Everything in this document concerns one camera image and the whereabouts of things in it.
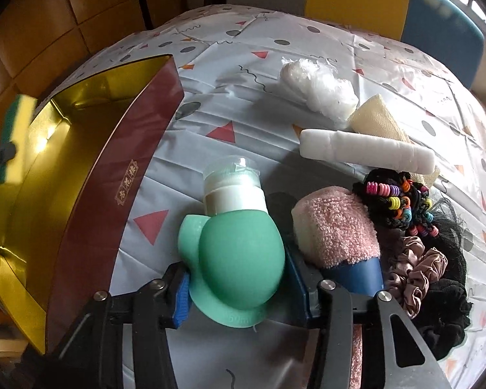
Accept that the grey yellow blue headboard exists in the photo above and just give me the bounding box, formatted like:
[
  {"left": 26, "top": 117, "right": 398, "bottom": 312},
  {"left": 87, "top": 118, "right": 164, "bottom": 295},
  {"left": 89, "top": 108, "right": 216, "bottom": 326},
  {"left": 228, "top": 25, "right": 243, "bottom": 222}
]
[{"left": 181, "top": 0, "right": 486, "bottom": 90}]

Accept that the gold and maroon box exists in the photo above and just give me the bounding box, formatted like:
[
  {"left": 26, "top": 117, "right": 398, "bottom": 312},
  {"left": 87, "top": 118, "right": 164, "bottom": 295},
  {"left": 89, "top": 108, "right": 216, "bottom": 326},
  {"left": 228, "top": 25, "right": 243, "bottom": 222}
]
[{"left": 0, "top": 54, "right": 184, "bottom": 353}]

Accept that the green and yellow sponge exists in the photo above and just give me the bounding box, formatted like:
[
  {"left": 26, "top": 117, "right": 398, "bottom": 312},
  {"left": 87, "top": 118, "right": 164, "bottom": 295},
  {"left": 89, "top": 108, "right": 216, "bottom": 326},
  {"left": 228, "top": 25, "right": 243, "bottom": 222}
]
[{"left": 0, "top": 95, "right": 37, "bottom": 184}]

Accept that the pink satin scrunchie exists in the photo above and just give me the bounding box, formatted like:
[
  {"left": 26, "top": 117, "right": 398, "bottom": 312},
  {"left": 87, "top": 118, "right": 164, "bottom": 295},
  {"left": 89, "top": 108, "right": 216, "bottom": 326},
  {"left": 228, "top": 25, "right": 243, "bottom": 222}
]
[{"left": 385, "top": 236, "right": 448, "bottom": 319}]

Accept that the patterned white tablecloth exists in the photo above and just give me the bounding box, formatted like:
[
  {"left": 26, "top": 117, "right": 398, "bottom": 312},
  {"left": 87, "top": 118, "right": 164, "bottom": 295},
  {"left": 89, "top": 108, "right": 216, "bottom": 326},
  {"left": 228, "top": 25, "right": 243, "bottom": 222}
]
[{"left": 67, "top": 5, "right": 486, "bottom": 388}]

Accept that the clear plastic bag wad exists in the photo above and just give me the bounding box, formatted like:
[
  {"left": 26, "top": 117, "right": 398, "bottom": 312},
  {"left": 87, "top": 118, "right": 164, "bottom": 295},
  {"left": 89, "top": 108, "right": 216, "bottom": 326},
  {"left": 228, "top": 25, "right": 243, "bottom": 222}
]
[{"left": 279, "top": 58, "right": 359, "bottom": 123}]

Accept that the pink towel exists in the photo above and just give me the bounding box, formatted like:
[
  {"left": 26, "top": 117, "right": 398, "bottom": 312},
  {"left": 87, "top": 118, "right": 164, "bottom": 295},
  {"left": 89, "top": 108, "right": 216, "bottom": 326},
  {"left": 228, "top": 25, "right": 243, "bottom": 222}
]
[{"left": 291, "top": 185, "right": 387, "bottom": 296}]

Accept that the black wig with beads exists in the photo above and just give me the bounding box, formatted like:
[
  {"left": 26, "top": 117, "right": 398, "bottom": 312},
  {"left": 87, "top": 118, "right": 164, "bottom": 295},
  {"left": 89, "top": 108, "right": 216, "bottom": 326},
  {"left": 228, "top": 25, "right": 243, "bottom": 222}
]
[{"left": 353, "top": 169, "right": 472, "bottom": 360}]

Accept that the beige cloth pouch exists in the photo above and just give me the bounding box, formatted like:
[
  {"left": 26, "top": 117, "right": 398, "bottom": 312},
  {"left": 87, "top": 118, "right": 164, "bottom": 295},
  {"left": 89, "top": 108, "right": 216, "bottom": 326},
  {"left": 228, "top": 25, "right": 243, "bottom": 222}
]
[{"left": 349, "top": 94, "right": 440, "bottom": 186}]

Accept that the white foam roll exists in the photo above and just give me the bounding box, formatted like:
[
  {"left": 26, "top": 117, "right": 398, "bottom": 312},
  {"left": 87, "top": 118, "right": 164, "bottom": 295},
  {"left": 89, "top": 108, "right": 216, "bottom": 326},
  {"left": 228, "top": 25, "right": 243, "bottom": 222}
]
[{"left": 299, "top": 129, "right": 435, "bottom": 175}]

